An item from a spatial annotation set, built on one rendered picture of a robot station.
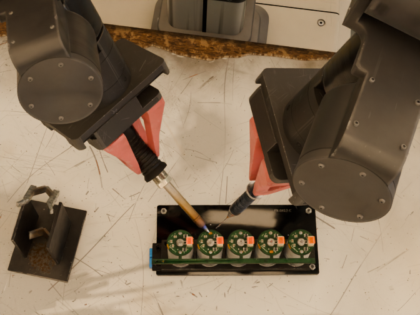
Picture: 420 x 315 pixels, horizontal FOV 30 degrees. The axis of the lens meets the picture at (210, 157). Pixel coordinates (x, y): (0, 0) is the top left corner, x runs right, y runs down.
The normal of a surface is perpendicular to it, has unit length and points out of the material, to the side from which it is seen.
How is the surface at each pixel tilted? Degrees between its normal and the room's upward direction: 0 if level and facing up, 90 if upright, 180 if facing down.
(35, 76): 66
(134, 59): 29
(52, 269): 0
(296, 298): 0
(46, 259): 0
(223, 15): 90
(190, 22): 90
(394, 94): 12
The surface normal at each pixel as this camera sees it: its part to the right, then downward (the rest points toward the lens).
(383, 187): -0.36, 0.75
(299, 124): -0.86, 0.16
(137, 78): -0.32, -0.64
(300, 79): 0.38, -0.43
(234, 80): 0.03, -0.37
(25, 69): 0.18, 0.68
